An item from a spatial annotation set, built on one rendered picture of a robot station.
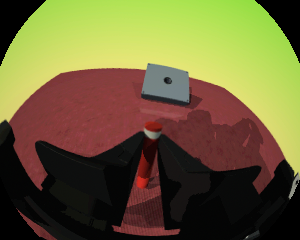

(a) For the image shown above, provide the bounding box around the grey metal panel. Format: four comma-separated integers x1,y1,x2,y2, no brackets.
142,64,190,107

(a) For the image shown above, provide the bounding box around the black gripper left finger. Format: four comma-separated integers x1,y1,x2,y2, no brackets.
35,131,146,227

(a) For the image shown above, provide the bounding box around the red peg with white band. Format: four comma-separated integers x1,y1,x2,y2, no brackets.
137,121,162,189

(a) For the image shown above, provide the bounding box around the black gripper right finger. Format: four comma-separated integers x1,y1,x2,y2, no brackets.
157,133,262,231

